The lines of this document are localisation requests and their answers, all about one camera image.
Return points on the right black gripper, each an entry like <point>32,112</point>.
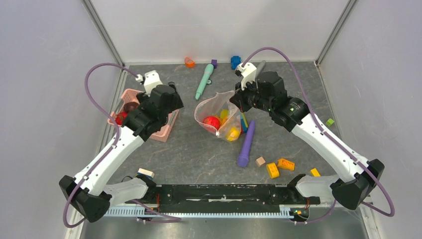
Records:
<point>238,98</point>

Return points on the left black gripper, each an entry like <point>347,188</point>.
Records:
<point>176,102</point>

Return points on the dark red mangosteen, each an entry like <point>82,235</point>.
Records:
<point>130,106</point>

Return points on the yellow starfruit toy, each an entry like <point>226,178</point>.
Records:
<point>223,114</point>

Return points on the yellow pear toy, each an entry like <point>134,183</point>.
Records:
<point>233,134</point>

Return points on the orange wrinkled fruit toy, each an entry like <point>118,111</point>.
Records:
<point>222,120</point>

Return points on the clear zip top bag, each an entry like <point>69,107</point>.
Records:
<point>213,107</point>

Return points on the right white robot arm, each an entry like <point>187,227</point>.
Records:
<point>356,174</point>

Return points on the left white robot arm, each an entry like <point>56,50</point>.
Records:
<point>88,191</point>

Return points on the pink plastic basket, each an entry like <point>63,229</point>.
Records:
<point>129,95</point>

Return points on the multicolour brick stack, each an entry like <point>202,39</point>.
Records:
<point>244,124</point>

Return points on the blue toy car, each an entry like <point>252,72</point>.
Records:
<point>235,61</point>

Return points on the orange semicircle block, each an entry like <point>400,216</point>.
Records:
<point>189,62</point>

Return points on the purple cube block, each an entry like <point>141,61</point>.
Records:
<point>214,63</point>

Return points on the mint green toy microphone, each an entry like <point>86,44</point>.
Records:
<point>203,82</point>

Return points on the lime green cube block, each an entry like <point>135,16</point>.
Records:
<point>329,122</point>

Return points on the tan wooden cube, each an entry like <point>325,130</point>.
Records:
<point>260,161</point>

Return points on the orange toy brick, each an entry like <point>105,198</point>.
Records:
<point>285,164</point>

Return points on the purple toy microphone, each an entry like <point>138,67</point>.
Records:
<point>243,157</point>

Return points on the yellow toy brick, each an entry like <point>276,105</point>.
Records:
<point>272,170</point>

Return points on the yellow flat block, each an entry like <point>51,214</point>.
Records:
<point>315,173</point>

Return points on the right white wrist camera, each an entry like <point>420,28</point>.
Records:
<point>247,73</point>

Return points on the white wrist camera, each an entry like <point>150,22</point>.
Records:
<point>149,80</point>
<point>247,73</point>

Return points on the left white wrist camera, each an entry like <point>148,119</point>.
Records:
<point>149,80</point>

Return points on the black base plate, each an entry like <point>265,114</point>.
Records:
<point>224,198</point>

